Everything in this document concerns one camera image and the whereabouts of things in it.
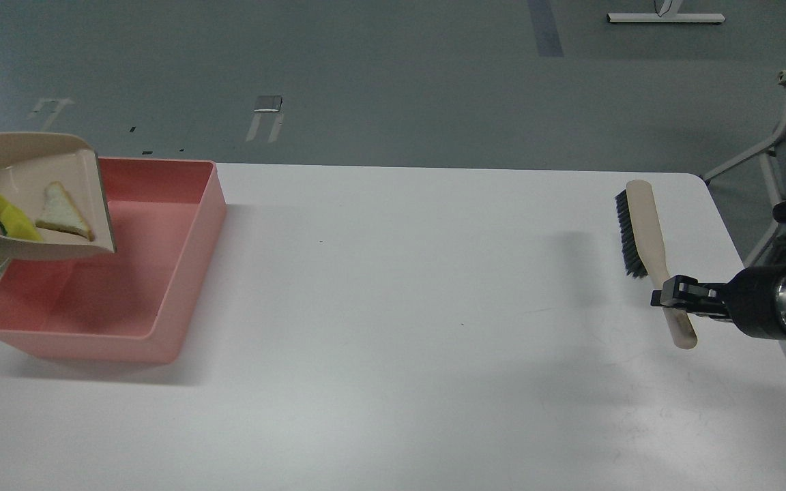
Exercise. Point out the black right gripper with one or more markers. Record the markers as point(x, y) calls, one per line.
point(754, 300)

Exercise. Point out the beige hand brush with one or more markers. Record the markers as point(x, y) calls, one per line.
point(642, 241)

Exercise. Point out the toast bread slice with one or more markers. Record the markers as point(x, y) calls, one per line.
point(60, 214)

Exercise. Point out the beige plastic dustpan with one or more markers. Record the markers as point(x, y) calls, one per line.
point(29, 162)

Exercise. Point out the yellow sponge piece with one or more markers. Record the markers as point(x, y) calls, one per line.
point(15, 223)

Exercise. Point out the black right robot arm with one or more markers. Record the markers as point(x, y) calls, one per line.
point(754, 300)

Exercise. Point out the pink plastic bin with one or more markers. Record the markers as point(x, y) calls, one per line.
point(135, 304)

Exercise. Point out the white stand base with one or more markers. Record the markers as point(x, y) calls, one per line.
point(667, 18)

